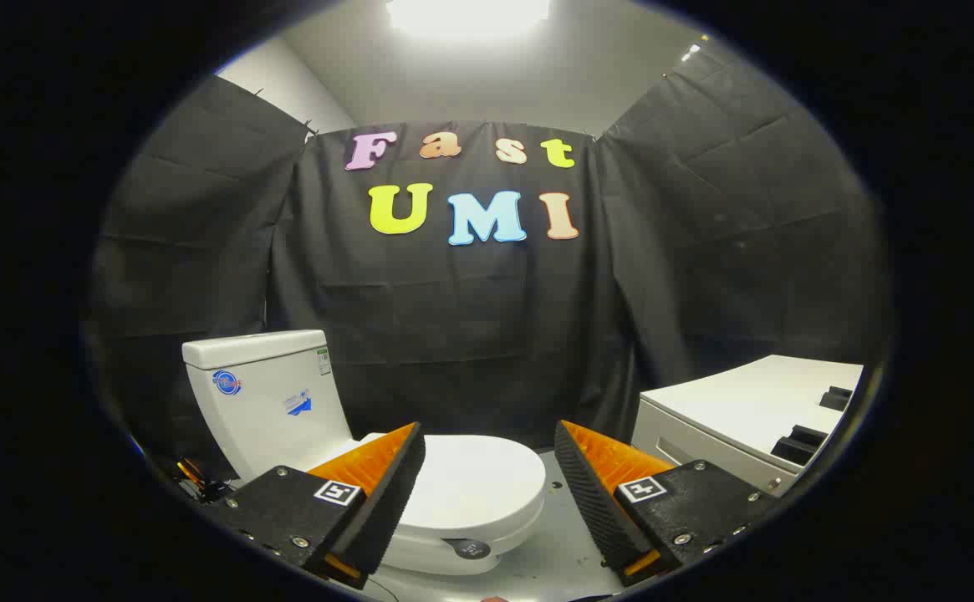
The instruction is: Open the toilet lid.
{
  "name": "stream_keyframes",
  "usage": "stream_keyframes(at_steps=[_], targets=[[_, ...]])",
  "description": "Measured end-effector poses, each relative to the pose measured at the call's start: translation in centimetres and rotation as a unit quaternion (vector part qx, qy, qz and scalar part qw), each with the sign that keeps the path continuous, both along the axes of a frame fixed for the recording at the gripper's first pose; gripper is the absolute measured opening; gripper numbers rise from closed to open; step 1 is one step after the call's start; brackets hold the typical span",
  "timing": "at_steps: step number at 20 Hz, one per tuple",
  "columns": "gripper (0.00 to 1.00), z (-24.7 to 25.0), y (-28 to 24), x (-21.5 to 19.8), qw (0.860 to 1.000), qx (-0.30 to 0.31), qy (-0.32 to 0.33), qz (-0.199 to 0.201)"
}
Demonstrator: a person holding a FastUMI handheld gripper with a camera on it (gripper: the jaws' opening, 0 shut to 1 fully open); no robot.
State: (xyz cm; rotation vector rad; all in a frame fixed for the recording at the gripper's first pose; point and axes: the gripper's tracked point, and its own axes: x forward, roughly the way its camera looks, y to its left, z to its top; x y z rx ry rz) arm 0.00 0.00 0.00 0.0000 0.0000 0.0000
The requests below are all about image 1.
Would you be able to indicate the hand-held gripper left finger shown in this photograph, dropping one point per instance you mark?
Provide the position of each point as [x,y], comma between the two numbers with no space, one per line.
[386,502]

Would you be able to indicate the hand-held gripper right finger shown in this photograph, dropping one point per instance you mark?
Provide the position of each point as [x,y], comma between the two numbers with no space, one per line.
[591,502]

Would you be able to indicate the white toilet lid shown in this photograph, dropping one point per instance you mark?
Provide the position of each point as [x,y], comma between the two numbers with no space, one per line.
[474,481]

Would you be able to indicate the white toilet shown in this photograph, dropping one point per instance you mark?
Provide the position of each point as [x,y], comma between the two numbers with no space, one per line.
[269,401]

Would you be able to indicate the white drawer cabinet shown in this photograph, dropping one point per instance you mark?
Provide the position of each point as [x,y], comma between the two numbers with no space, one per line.
[746,405]

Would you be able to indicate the black backdrop cloth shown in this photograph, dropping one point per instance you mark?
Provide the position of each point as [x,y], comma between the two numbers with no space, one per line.
[470,318]

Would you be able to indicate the ceiling light panel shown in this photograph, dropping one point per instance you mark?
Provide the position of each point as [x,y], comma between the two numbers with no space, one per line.
[467,15]

